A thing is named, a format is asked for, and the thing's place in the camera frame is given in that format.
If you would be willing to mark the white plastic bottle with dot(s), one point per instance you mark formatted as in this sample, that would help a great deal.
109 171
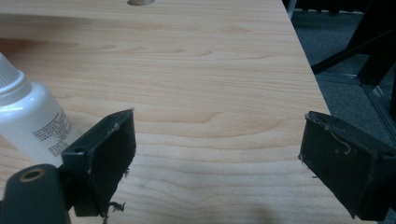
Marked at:
28 118

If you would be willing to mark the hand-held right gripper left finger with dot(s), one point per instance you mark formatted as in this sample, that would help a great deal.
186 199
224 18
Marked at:
106 161

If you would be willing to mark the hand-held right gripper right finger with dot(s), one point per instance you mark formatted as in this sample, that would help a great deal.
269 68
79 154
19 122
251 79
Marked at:
339 168

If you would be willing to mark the round hole grommet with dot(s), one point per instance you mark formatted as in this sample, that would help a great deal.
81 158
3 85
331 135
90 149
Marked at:
140 2

